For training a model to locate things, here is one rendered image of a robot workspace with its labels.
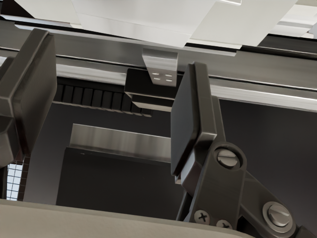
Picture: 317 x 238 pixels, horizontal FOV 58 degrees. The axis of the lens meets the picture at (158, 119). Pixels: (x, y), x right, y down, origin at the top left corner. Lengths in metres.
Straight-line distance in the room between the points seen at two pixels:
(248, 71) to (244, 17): 0.31
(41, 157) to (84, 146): 0.57
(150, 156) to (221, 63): 0.29
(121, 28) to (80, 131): 0.09
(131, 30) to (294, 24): 0.14
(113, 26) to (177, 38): 0.05
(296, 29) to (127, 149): 0.18
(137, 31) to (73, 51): 0.30
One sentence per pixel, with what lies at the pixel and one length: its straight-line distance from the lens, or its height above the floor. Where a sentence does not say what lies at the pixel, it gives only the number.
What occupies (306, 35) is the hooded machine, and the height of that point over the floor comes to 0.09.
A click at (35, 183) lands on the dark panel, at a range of 0.83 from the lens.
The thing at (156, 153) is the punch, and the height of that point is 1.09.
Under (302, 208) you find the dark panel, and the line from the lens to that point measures 0.82.
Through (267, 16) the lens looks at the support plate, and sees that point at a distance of 0.19.
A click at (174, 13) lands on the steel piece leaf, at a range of 0.19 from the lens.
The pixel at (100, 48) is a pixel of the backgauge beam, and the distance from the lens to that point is 0.51.
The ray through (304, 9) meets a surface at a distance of 0.25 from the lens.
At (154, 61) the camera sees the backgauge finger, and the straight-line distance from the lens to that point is 0.30.
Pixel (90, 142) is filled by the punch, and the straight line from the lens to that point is 0.25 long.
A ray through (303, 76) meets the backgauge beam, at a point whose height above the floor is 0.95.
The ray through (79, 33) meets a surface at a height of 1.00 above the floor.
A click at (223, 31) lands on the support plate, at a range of 0.22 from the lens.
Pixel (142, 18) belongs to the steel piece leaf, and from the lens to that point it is 0.21.
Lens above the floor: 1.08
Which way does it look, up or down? 3 degrees down
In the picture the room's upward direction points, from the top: 172 degrees counter-clockwise
